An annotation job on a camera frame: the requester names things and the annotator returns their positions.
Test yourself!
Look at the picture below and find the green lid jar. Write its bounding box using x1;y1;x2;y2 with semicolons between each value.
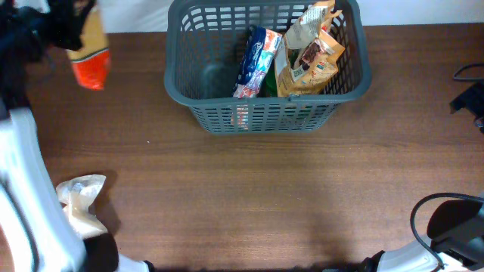
263;69;278;97

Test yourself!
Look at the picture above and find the colourful tissue multipack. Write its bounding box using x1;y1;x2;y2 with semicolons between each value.
231;25;284;128

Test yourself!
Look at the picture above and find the white plastic bread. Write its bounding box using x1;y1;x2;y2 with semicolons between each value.
56;175;108;240

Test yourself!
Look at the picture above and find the orange noodle packet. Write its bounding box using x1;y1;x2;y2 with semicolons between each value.
67;6;110;91

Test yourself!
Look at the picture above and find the orange snack bag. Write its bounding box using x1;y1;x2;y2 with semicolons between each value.
275;0;345;97

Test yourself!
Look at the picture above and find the grey plastic basket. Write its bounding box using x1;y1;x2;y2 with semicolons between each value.
164;0;371;134

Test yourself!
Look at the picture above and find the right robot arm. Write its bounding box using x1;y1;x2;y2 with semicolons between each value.
323;193;483;272

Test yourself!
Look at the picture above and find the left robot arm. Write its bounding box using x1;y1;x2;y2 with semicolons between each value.
1;1;154;271

